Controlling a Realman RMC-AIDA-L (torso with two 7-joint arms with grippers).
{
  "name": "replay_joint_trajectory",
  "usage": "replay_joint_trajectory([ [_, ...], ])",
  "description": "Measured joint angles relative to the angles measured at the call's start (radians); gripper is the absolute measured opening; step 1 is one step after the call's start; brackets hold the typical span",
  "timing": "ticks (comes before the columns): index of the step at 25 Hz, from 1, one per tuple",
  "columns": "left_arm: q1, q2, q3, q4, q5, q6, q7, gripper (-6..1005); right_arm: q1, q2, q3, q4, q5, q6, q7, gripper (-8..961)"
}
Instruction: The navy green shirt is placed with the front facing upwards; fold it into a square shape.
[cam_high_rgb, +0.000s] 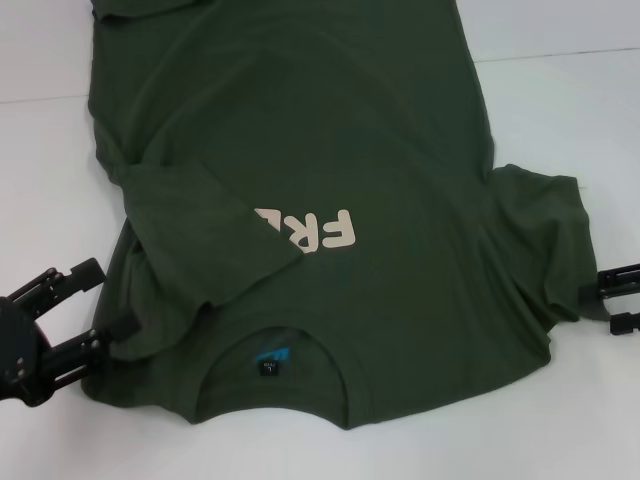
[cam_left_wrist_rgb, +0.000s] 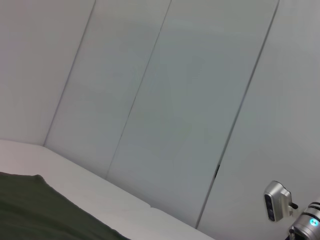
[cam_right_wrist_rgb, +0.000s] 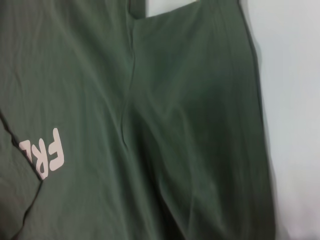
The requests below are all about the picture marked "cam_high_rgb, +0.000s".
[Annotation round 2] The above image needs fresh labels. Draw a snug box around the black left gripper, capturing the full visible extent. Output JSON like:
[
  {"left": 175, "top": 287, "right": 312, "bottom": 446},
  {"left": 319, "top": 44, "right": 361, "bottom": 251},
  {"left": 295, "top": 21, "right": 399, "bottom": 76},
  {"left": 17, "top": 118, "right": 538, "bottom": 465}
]
[{"left": 0, "top": 256, "right": 138, "bottom": 408}]

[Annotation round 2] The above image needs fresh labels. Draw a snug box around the dark green FREE t-shirt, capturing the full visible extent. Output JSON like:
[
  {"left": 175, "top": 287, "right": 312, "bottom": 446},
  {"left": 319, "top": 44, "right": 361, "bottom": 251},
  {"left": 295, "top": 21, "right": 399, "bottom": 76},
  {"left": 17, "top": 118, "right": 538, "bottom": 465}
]
[{"left": 85, "top": 0, "right": 605, "bottom": 432}]

